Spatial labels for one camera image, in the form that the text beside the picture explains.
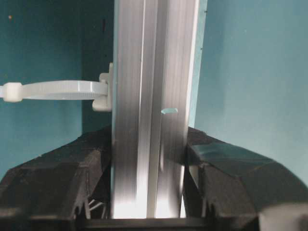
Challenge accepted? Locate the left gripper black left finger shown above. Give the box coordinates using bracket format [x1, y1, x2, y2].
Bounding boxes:
[0, 126, 111, 220]

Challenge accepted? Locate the left white zip tie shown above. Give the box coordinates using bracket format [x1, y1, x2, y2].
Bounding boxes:
[0, 63, 113, 112]

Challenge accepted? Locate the large silver aluminium rail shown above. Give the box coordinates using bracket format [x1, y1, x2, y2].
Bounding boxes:
[111, 0, 200, 219]

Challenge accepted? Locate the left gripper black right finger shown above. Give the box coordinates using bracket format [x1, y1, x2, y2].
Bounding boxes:
[184, 128, 308, 219]

